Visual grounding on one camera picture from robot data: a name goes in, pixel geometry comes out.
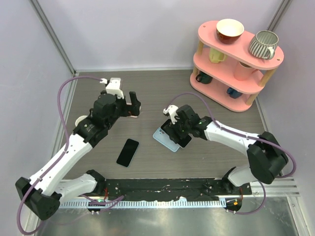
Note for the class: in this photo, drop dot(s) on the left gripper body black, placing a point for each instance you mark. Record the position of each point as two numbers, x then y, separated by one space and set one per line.
121 107

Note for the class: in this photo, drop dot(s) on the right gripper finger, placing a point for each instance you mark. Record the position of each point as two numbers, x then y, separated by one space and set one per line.
183 139
166 127

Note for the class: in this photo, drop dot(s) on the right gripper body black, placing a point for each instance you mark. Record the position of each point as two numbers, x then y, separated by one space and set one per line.
187 126

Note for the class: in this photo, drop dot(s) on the black phone silver edge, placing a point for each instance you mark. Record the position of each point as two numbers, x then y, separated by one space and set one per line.
176 137

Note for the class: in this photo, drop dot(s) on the blue phone case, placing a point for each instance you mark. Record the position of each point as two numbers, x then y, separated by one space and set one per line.
161 137

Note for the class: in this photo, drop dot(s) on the pink phone case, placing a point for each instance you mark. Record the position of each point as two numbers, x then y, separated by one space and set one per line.
133 111

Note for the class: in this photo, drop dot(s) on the black phone near left arm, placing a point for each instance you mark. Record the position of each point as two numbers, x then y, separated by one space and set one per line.
127 153

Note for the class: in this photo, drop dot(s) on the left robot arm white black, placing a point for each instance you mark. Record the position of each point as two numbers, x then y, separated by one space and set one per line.
44 192

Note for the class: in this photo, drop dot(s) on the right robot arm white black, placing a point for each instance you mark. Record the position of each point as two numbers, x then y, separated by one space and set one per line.
265 157

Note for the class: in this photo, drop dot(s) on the pink three-tier shelf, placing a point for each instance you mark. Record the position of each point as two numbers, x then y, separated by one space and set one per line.
232 65

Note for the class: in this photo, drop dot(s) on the dark green mug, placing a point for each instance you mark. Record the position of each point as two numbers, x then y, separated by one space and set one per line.
203 78

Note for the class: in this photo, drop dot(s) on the blue mug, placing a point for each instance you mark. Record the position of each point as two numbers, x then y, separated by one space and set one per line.
233 93

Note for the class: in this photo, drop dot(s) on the yellow mug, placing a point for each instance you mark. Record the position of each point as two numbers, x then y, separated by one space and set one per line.
216 56

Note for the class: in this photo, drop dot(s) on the pink mug on shelf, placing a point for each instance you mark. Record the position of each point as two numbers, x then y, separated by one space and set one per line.
243 71

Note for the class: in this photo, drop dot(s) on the red bowl white inside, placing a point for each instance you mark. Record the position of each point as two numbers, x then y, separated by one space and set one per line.
229 30

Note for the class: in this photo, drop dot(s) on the grey striped mug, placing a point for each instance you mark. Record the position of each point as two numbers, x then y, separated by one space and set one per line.
263 45

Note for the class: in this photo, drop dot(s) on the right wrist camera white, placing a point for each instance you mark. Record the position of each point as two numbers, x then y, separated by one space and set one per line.
171 111

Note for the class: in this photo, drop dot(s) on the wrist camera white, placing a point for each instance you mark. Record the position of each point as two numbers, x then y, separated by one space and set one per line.
171 111
114 88

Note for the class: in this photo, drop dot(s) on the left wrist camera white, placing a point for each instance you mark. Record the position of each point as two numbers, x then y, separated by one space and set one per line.
114 88

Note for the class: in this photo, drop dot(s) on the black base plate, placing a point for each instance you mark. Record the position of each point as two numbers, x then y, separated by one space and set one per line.
171 189

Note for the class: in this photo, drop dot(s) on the white slotted cable duct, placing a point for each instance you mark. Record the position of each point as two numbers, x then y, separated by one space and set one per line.
181 203

